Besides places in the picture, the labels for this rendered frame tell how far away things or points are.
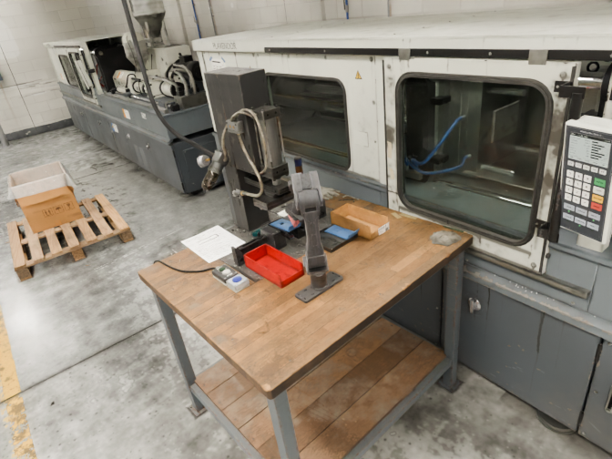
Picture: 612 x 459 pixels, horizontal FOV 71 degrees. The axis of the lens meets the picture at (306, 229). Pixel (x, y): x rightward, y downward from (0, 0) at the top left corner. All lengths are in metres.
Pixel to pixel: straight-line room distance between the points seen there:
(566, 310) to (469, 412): 0.77
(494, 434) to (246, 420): 1.15
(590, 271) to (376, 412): 1.04
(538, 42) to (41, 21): 9.97
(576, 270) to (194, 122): 4.02
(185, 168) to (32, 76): 6.24
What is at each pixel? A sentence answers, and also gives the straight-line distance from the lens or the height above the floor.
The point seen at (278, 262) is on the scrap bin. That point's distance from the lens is 1.85.
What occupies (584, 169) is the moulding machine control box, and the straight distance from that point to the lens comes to 1.58.
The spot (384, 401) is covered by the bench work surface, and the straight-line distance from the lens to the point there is 2.16.
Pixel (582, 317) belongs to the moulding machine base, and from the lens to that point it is 1.96.
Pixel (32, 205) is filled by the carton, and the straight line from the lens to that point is 4.96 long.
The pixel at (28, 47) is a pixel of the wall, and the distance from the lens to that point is 10.78.
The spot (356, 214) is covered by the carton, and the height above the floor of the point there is 0.93.
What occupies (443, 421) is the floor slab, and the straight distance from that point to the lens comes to 2.39.
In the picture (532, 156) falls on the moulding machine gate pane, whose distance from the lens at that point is 1.77.
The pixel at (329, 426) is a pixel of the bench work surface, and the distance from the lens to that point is 2.09.
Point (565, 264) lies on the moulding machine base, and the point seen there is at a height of 0.89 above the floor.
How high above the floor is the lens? 1.89
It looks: 28 degrees down
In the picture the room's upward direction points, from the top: 8 degrees counter-clockwise
